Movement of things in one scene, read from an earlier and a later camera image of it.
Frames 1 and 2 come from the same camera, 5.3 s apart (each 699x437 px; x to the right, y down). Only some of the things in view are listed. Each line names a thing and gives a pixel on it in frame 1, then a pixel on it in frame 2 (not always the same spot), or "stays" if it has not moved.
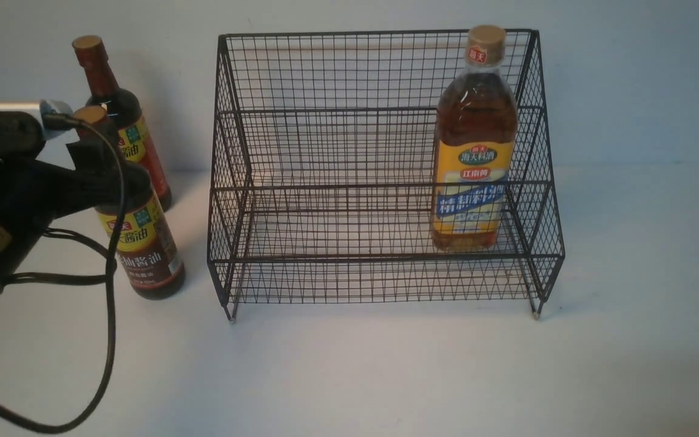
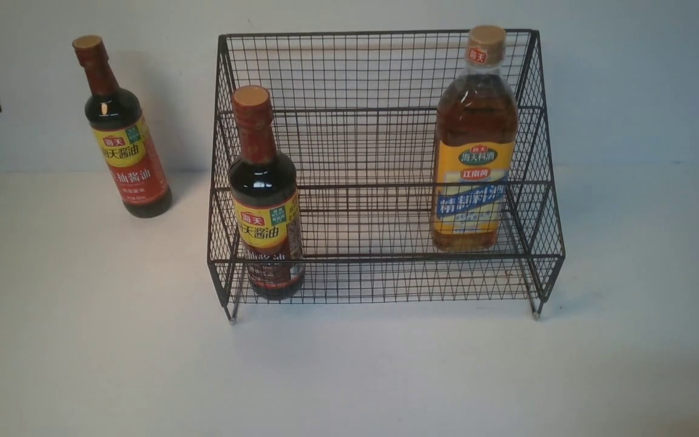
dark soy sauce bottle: [150, 257] to [266, 201]
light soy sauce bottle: [124, 112] stays
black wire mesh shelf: [323, 173] stays
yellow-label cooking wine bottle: [475, 139] stays
